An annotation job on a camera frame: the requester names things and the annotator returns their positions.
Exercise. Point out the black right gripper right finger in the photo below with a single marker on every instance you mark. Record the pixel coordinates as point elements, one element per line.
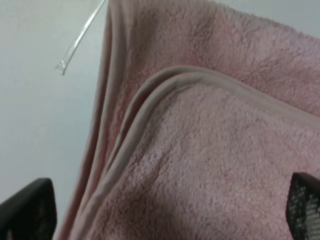
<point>303,207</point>

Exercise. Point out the clear plastic strip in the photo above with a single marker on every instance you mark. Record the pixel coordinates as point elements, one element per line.
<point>63,64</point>

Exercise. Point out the pink terry towel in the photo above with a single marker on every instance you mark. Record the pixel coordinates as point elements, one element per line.
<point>202,114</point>

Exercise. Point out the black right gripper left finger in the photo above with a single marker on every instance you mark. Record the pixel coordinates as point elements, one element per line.
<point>31,213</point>

